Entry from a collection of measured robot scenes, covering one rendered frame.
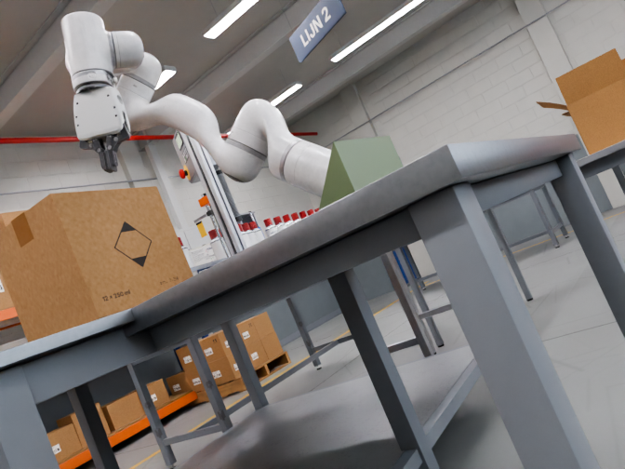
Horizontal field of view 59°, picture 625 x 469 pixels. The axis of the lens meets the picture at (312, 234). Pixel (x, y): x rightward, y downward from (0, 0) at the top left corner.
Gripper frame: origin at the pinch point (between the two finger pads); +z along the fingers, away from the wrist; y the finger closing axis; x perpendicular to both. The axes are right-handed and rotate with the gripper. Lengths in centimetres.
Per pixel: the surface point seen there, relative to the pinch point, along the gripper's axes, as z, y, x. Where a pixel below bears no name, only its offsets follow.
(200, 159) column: -19, 1, -83
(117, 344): 36.7, -4.0, 20.3
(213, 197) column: -5, 0, -85
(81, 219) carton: 10.4, 7.8, 0.5
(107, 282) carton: 24.3, 5.2, -0.2
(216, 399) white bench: 84, 53, -212
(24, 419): 43, 3, 37
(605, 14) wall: -248, -458, -666
